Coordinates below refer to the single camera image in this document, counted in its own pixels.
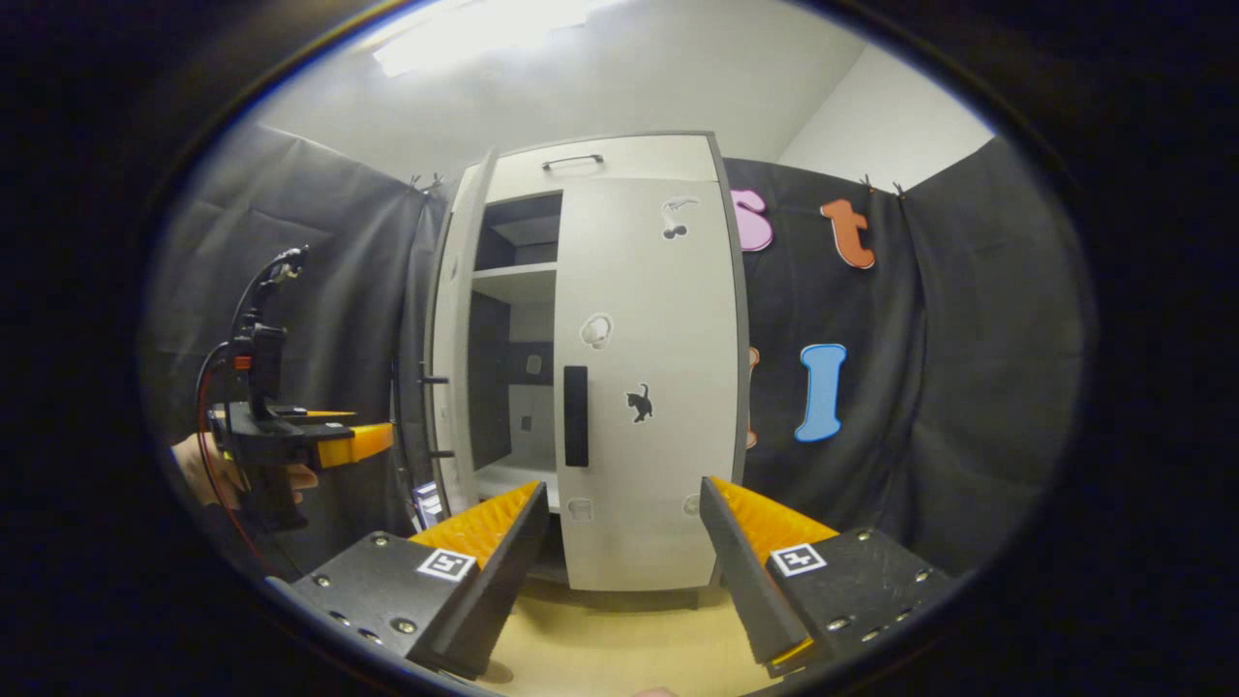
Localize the ceiling light panel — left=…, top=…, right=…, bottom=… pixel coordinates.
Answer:
left=373, top=0, right=596, bottom=78

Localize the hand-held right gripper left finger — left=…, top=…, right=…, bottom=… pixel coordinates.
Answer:
left=263, top=480, right=551, bottom=681

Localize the white cabinet shelf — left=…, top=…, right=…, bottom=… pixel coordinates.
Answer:
left=471, top=263, right=560, bottom=306

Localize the white cabinet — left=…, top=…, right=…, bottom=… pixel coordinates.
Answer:
left=463, top=131, right=751, bottom=593

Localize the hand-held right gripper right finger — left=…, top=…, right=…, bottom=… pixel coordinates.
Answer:
left=699, top=475, right=969, bottom=679

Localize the black backdrop cloth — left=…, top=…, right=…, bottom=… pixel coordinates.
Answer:
left=140, top=121, right=1090, bottom=582

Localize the red cable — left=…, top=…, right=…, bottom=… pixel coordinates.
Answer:
left=194, top=341, right=282, bottom=577

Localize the white cabinet drawer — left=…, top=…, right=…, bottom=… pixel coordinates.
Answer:
left=484, top=134, right=722, bottom=204

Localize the white cabinet door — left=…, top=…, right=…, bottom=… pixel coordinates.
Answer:
left=552, top=177, right=744, bottom=593
left=424, top=150, right=499, bottom=519

